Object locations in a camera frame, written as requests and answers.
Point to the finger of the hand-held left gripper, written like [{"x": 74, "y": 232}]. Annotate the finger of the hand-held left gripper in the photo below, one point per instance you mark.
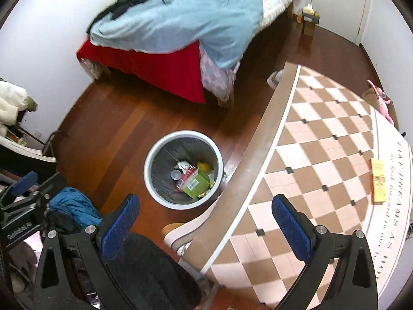
[
  {"x": 25, "y": 182},
  {"x": 48, "y": 189}
]

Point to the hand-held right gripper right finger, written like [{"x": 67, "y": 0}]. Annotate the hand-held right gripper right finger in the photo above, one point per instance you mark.
[{"x": 290, "y": 229}]

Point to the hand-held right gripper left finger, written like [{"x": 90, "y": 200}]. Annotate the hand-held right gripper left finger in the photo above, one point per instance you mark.
[{"x": 119, "y": 229}]

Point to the white round trash can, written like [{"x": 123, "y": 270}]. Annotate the white round trash can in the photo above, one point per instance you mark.
[{"x": 161, "y": 180}]

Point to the green cardboard box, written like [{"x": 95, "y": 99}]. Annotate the green cardboard box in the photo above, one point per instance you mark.
[{"x": 196, "y": 184}]

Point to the white gold wrapper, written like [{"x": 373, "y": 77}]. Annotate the white gold wrapper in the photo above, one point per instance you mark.
[{"x": 183, "y": 165}]

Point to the yellow wrapper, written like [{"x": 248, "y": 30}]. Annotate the yellow wrapper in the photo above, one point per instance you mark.
[{"x": 204, "y": 167}]

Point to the blue cloth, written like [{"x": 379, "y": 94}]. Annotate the blue cloth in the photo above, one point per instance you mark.
[{"x": 74, "y": 206}]

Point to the pink cloth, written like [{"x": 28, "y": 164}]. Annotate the pink cloth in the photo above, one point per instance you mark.
[{"x": 22, "y": 264}]

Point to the table with checkered cloth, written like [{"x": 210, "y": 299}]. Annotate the table with checkered cloth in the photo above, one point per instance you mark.
[{"x": 306, "y": 155}]

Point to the white fuzzy garment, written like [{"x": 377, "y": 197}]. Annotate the white fuzzy garment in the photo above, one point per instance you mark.
[{"x": 11, "y": 103}]

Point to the yellow booklet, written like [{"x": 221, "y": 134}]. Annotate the yellow booklet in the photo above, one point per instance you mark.
[{"x": 378, "y": 180}]

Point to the wooden bed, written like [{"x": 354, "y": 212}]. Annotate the wooden bed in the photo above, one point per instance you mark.
[{"x": 226, "y": 100}]

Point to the pink plush toy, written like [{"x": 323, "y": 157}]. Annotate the pink plush toy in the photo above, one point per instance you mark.
[{"x": 382, "y": 103}]

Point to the open cardboard box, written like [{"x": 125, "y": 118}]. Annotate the open cardboard box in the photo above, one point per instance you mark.
[{"x": 371, "y": 95}]

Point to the red bed sheet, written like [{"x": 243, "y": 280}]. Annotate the red bed sheet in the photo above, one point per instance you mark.
[{"x": 155, "y": 67}]

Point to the pink patterned quilt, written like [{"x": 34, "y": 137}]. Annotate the pink patterned quilt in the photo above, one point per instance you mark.
[{"x": 216, "y": 77}]

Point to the small wooden stool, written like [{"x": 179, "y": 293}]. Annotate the small wooden stool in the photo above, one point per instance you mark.
[{"x": 308, "y": 28}]

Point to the dark clothes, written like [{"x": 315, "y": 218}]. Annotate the dark clothes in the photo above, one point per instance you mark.
[{"x": 129, "y": 0}]

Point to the tissue box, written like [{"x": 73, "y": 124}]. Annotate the tissue box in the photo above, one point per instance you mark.
[{"x": 310, "y": 13}]

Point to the light blue duvet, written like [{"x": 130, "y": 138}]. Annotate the light blue duvet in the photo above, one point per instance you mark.
[{"x": 193, "y": 19}]

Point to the white door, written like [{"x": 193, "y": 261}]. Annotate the white door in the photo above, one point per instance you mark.
[{"x": 338, "y": 3}]

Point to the metal frame chair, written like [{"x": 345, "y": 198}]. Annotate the metal frame chair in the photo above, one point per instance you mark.
[{"x": 48, "y": 145}]

